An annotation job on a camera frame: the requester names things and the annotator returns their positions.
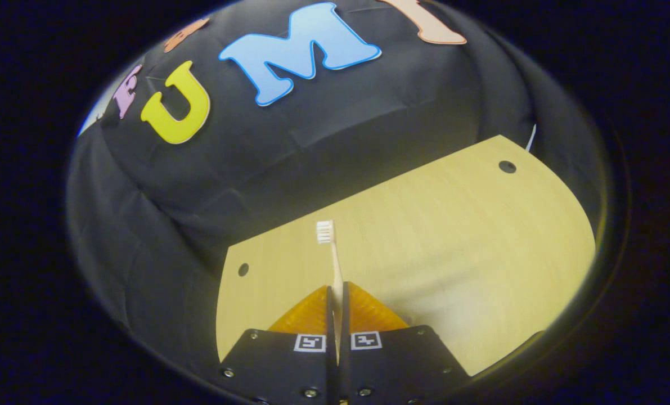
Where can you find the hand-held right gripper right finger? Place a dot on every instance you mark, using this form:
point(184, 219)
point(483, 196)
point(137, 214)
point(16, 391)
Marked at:
point(345, 320)

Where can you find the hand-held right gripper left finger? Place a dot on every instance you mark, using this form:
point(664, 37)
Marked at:
point(330, 320)

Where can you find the beige toothbrush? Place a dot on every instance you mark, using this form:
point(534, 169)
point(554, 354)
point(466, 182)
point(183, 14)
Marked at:
point(334, 270)

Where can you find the black backdrop cloth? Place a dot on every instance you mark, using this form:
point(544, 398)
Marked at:
point(368, 112)

